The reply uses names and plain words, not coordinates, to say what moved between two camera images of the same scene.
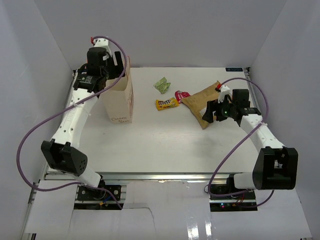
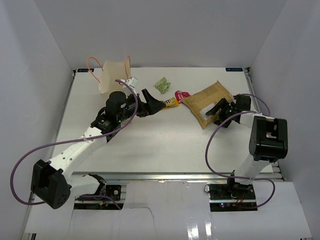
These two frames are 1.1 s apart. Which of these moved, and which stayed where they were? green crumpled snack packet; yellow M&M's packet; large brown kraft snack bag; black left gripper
Moved: black left gripper
Stayed: large brown kraft snack bag; yellow M&M's packet; green crumpled snack packet
